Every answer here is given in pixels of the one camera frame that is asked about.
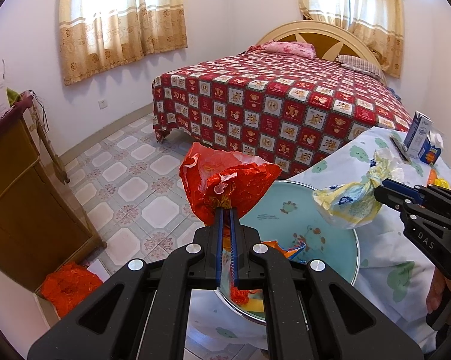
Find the large red plastic bag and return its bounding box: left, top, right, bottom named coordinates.
left=41, top=262, right=103, bottom=317

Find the narrow beige patterned curtain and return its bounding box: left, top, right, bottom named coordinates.
left=295, top=0, right=404, bottom=79

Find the bed with red quilt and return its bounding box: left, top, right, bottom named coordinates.
left=151, top=50, right=413, bottom=181

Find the red printed plastic bag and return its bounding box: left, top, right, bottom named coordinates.
left=179, top=142, right=282, bottom=306

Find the black cable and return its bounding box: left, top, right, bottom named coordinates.
left=26, top=90, right=49, bottom=125

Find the yellow sponge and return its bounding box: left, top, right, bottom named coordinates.
left=244, top=297, right=265, bottom=314

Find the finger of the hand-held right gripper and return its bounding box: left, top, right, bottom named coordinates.
left=382, top=179, right=451, bottom=211
left=374, top=187, right=423, bottom=211

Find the person's right hand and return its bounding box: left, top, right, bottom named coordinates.
left=427, top=270, right=445, bottom=312

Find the teal printed waste bin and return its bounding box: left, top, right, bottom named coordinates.
left=213, top=180, right=360, bottom=325

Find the striped pillow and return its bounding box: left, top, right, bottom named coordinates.
left=336, top=54, right=384, bottom=80

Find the brown wooden cabinet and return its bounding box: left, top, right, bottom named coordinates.
left=0, top=92, right=108, bottom=293

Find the small blue gable-top carton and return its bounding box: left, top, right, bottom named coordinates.
left=418, top=131, right=445, bottom=166

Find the table with cloud cloth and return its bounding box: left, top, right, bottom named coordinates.
left=186, top=125, right=451, bottom=357

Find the yellow white plastic bag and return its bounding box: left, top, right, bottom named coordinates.
left=312, top=149, right=404, bottom=230

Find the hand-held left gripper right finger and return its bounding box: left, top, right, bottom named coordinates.
left=231, top=210, right=423, bottom=360

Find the wide beige patterned curtain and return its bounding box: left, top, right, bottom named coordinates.
left=58, top=0, right=188, bottom=87

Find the pink pillow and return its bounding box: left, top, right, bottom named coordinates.
left=261, top=41, right=316, bottom=59

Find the beige wooden headboard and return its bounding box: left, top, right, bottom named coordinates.
left=255, top=20, right=387, bottom=79

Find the tall white blue carton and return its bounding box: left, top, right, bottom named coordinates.
left=403, top=110, right=434, bottom=159

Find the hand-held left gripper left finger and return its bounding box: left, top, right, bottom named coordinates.
left=27, top=208, right=224, bottom=360

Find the orange foil wrapper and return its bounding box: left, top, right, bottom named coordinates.
left=265, top=239, right=308, bottom=262

